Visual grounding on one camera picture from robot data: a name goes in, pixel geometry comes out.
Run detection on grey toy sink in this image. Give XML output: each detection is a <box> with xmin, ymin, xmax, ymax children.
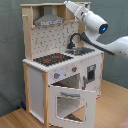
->
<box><xmin>65</xmin><ymin>47</ymin><xmax>95</xmax><ymax>56</ymax></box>

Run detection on white microwave door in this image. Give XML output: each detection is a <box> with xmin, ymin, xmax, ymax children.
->
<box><xmin>77</xmin><ymin>2</ymin><xmax>91</xmax><ymax>21</ymax></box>

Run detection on black stovetop red burners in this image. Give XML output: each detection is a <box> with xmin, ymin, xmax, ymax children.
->
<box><xmin>34</xmin><ymin>53</ymin><xmax>71</xmax><ymax>66</ymax></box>

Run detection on stove knob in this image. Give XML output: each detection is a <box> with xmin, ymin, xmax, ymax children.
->
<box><xmin>54</xmin><ymin>73</ymin><xmax>60</xmax><ymax>79</ymax></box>
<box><xmin>72</xmin><ymin>66</ymin><xmax>77</xmax><ymax>72</ymax></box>

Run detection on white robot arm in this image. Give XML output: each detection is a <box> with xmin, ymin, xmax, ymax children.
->
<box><xmin>64</xmin><ymin>1</ymin><xmax>128</xmax><ymax>59</ymax></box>

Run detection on wooden toy kitchen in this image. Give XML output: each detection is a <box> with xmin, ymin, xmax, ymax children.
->
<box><xmin>22</xmin><ymin>3</ymin><xmax>104</xmax><ymax>128</ymax></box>

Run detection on grey range hood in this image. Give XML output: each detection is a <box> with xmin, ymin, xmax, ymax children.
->
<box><xmin>34</xmin><ymin>6</ymin><xmax>64</xmax><ymax>27</ymax></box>

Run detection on right stove knob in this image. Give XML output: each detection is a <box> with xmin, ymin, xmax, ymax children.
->
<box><xmin>72</xmin><ymin>66</ymin><xmax>77</xmax><ymax>72</ymax></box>

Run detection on white oven door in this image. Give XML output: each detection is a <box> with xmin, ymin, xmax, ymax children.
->
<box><xmin>49</xmin><ymin>85</ymin><xmax>96</xmax><ymax>128</ymax></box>

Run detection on black toy faucet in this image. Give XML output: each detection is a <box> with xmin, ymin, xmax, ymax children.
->
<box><xmin>67</xmin><ymin>33</ymin><xmax>82</xmax><ymax>49</ymax></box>

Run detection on left stove knob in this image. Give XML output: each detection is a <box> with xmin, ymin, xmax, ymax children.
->
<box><xmin>54</xmin><ymin>73</ymin><xmax>60</xmax><ymax>79</ymax></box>

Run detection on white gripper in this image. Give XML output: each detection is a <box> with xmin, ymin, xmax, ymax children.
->
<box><xmin>64</xmin><ymin>1</ymin><xmax>86</xmax><ymax>18</ymax></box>

